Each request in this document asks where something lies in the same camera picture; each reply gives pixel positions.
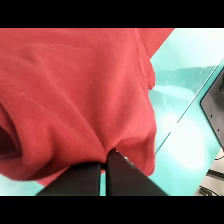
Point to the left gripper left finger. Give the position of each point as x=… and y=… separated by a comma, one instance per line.
x=83, y=180

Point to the red T-shirt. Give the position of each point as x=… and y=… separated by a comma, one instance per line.
x=73, y=96

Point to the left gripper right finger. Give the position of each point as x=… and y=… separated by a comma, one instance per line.
x=126, y=180

